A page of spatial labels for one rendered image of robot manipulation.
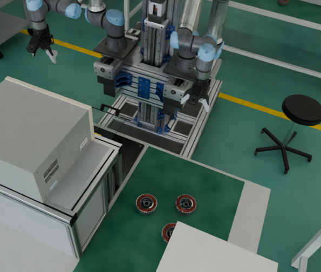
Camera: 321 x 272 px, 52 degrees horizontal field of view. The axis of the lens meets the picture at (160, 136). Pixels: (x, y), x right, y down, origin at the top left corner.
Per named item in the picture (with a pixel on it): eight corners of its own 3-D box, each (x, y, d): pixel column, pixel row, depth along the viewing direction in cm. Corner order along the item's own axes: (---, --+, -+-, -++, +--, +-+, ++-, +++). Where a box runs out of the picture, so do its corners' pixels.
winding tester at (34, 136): (18, 108, 164) (7, 75, 149) (94, 138, 155) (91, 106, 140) (-43, 164, 139) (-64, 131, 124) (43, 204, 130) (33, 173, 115)
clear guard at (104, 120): (92, 106, 185) (91, 98, 181) (130, 120, 180) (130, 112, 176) (58, 145, 164) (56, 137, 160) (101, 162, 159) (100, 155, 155)
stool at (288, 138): (262, 124, 333) (282, 80, 291) (312, 141, 322) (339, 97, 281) (251, 162, 298) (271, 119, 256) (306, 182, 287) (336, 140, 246)
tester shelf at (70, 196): (6, 105, 172) (4, 99, 168) (123, 150, 157) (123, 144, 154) (-63, 165, 143) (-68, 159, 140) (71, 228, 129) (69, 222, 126)
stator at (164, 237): (156, 237, 163) (157, 234, 160) (169, 221, 169) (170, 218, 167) (175, 251, 159) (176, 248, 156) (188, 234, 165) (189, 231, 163)
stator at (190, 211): (176, 216, 172) (177, 212, 169) (173, 197, 179) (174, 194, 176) (197, 215, 173) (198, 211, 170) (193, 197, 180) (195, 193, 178)
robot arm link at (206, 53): (217, 43, 147) (215, 54, 141) (212, 63, 155) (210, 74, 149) (200, 40, 148) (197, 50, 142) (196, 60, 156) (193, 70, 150)
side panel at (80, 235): (103, 209, 171) (100, 172, 148) (109, 211, 171) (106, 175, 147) (74, 257, 153) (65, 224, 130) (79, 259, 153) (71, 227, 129)
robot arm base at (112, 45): (111, 36, 229) (110, 24, 222) (130, 42, 226) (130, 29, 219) (100, 47, 220) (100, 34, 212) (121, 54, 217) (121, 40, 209)
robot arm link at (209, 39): (196, 30, 157) (192, 42, 149) (219, 34, 155) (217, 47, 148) (193, 44, 162) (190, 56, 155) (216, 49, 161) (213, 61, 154)
